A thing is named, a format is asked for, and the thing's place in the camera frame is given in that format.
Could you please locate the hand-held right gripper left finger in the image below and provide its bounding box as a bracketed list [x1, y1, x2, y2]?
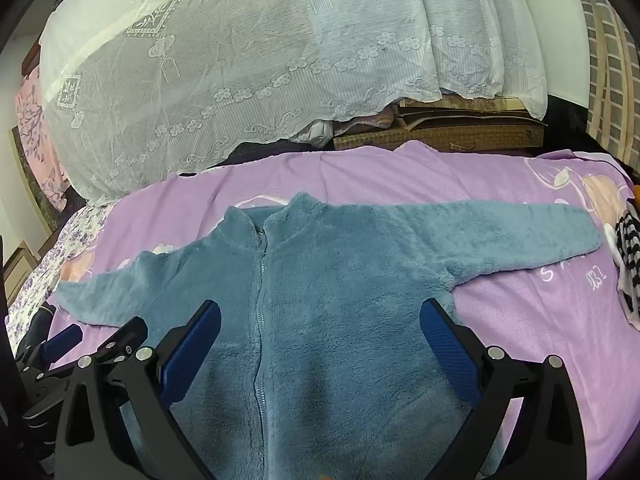
[54, 300, 223, 480]

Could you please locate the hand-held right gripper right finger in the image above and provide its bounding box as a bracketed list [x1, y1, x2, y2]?
[419, 297, 587, 480]

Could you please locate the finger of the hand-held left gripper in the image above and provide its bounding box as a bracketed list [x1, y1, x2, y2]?
[17, 324, 83, 368]
[92, 316, 150, 366]

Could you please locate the blue fleece jacket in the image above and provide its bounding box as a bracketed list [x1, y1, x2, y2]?
[54, 192, 601, 480]

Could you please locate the dark cloth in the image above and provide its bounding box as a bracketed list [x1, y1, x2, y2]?
[27, 302, 58, 351]

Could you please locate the wooden cabinet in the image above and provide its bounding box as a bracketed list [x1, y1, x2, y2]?
[2, 240, 41, 306]

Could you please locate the purple floral sheet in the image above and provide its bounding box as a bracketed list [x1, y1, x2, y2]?
[5, 202, 118, 356]

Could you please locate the purple printed bedsheet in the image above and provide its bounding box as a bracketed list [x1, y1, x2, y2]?
[47, 140, 640, 480]

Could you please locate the black white striped cloth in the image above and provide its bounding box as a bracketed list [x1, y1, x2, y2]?
[602, 205, 640, 331]

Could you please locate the brown woven mat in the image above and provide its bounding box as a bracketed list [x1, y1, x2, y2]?
[332, 120, 546, 152]

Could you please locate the pink floral cloth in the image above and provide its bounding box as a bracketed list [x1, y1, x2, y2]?
[14, 67, 68, 213]

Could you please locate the white grey cloth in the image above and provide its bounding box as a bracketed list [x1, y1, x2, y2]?
[295, 120, 333, 150]

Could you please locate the white lace pillow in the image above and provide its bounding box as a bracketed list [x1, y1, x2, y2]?
[39, 0, 548, 206]

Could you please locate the beige plaid curtain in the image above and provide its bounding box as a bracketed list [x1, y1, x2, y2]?
[570, 0, 640, 156]

